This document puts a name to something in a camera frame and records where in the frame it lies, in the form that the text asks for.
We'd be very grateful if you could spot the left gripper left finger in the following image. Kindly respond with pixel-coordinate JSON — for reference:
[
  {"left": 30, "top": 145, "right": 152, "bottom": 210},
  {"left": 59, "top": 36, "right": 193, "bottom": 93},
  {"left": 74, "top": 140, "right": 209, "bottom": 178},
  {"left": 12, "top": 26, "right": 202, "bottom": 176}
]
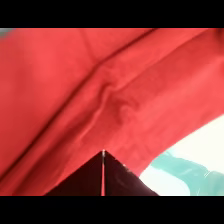
[{"left": 45, "top": 150, "right": 104, "bottom": 197}]

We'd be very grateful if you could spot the red T-shirt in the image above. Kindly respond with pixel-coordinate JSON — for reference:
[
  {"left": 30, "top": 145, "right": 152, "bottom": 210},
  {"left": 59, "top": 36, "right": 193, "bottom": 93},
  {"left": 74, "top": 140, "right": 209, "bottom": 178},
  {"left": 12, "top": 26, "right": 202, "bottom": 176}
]
[{"left": 0, "top": 27, "right": 224, "bottom": 197}]

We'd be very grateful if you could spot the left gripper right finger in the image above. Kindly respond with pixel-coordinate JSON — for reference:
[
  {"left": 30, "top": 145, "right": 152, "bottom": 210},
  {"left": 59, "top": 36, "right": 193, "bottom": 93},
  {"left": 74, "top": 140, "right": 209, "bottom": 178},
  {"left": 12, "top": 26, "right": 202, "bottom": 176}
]
[{"left": 103, "top": 150, "right": 160, "bottom": 197}]

